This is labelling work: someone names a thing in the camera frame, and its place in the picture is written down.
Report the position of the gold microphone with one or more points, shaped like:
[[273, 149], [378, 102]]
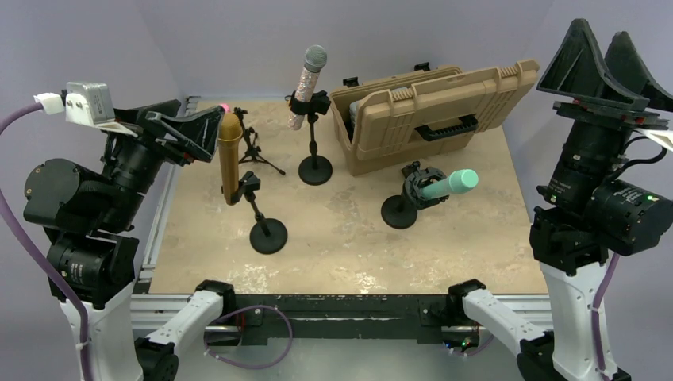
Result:
[[230, 134]]

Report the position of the tan plastic tool case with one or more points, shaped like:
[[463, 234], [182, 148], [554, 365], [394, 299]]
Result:
[[403, 118]]

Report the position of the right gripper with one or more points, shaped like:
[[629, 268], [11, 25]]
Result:
[[577, 67]]

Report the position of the black stand for gold mic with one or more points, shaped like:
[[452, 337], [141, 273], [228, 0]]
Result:
[[268, 235]]

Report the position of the glitter silver microphone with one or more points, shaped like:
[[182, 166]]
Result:
[[314, 60]]

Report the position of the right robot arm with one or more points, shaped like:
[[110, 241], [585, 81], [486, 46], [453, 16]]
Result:
[[593, 217]]

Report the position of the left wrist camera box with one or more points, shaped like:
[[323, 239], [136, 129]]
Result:
[[90, 104]]

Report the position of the black stand for glitter mic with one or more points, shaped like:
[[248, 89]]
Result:
[[314, 170]]

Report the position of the black tripod shock mount stand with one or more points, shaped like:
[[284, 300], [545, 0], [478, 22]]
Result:
[[252, 152]]

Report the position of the grey plastic case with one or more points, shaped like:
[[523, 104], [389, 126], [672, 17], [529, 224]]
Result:
[[353, 109]]

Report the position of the teal microphone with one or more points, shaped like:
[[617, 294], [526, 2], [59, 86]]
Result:
[[458, 182]]

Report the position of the black aluminium base frame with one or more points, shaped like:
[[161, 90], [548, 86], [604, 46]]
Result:
[[344, 273]]

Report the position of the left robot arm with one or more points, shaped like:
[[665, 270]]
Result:
[[88, 216]]

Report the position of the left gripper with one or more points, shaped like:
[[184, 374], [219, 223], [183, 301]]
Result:
[[198, 133]]

